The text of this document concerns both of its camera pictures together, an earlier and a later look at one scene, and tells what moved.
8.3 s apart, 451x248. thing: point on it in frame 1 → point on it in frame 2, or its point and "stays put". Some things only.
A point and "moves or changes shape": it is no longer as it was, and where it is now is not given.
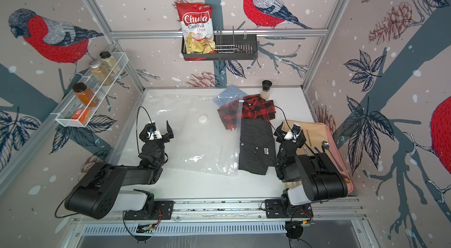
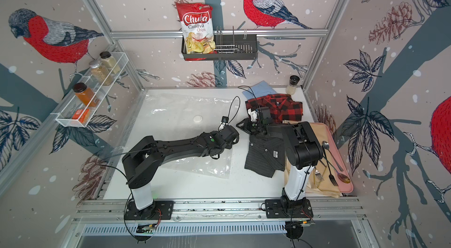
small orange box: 81,115 stays put
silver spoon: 326,146 stays put
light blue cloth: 232,93 → 258,90
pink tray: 334,155 stays put
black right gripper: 282,134 → 245,126
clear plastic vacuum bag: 206,130 stays put
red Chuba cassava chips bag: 197,19 stays put
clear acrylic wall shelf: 88,93 stays put
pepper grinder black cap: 266,84 → 294,80
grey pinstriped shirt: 257,151 moves or changes shape
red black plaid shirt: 253,106 → 282,107
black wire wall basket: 229,47 stays put
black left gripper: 165,138 → 229,147
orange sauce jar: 86,95 stays put
